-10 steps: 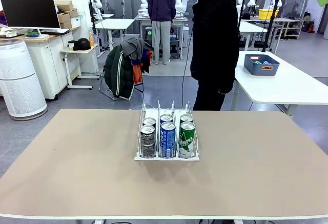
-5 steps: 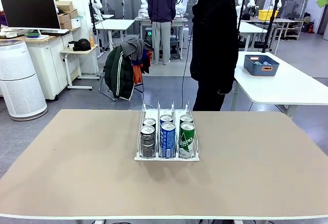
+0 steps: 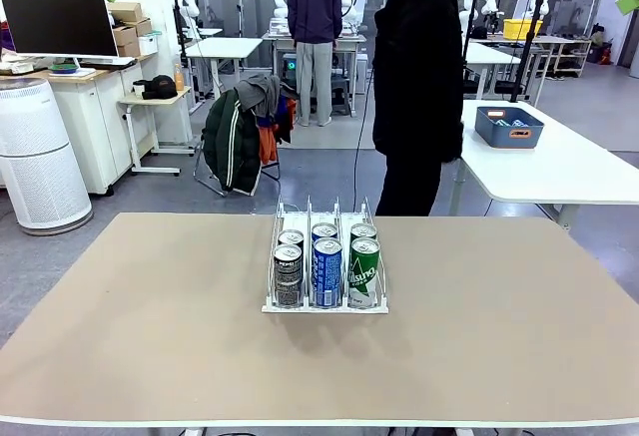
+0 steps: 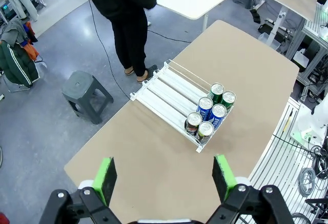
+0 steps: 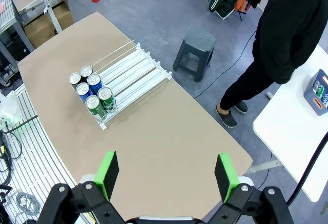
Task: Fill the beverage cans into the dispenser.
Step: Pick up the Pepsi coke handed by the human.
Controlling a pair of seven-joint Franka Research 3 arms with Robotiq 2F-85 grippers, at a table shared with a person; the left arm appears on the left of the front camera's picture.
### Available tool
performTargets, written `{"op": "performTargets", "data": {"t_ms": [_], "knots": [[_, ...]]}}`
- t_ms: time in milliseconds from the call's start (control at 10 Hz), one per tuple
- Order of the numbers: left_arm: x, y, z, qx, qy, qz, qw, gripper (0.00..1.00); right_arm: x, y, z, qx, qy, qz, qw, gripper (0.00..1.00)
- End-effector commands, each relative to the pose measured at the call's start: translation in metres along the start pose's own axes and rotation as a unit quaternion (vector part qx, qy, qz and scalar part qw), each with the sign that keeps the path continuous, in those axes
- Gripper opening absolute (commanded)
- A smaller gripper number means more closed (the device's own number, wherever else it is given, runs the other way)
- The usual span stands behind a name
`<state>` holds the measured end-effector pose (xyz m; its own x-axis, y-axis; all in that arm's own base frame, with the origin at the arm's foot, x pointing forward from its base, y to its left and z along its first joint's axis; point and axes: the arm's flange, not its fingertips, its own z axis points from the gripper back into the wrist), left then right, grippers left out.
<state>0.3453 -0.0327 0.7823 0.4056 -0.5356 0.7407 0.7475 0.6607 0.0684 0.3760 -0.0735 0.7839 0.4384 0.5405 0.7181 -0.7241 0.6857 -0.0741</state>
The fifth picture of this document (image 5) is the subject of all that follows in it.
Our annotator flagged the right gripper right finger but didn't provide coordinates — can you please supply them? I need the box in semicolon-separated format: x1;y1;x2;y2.
204;153;295;224

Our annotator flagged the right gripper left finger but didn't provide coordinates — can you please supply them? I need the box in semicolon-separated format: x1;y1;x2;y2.
37;151;126;224

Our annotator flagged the blue-grey plastic basket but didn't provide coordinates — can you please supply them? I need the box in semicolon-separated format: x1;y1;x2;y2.
303;69;328;116

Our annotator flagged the dark grey clog shoe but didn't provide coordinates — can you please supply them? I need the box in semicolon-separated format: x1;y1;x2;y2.
215;105;238;129
233;100;249;115

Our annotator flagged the white slotted robot platform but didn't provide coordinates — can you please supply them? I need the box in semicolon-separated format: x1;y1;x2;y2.
0;84;103;224

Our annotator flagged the white table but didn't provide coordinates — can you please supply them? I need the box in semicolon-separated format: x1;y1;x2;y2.
253;44;328;203

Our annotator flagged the white control box green light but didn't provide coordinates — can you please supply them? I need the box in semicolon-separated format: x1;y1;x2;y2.
0;90;24;132

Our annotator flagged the grey plastic stool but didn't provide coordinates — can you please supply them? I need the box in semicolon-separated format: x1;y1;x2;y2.
172;28;216;83

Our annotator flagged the large cardboard box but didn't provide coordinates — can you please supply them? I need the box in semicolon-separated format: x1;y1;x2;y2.
24;2;74;49

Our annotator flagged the person in black hoodie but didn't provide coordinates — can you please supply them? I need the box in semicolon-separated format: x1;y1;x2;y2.
219;0;328;112

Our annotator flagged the grey metal rack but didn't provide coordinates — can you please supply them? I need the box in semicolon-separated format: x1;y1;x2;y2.
0;0;35;63

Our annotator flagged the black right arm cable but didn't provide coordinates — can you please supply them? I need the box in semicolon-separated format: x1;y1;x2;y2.
286;131;328;207

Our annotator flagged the grey coiled cable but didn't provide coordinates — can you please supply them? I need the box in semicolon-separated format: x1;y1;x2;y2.
14;192;40;218

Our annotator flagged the thin black floor cable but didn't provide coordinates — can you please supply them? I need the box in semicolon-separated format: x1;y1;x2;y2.
192;28;258;99

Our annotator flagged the white wire can dispenser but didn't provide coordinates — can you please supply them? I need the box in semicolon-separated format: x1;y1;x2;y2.
68;40;173;132

